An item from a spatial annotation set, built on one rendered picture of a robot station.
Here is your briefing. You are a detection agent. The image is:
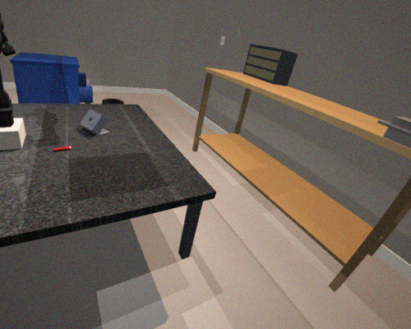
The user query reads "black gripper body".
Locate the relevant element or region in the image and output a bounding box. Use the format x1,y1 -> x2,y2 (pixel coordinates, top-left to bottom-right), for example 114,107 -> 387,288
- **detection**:
2,33 -> 16,56

